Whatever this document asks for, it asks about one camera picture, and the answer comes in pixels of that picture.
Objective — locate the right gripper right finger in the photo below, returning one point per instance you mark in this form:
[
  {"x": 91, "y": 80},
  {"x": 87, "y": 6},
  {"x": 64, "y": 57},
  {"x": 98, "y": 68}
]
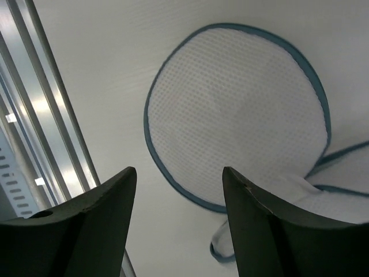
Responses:
[{"x": 272, "y": 237}]

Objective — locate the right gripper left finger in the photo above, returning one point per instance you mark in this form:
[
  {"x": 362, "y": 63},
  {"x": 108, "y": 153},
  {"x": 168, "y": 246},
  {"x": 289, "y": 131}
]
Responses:
[{"x": 85, "y": 236}]

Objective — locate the white mesh laundry bag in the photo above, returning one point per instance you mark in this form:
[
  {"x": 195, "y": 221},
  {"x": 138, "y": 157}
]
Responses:
[{"x": 233, "y": 95}]

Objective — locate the perforated cable duct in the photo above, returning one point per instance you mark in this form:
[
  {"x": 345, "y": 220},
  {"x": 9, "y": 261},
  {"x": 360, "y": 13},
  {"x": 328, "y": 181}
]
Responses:
[{"x": 14, "y": 183}]

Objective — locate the aluminium mounting rail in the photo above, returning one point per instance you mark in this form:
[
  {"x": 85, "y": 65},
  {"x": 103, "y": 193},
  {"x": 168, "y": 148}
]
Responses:
[{"x": 37, "y": 117}]

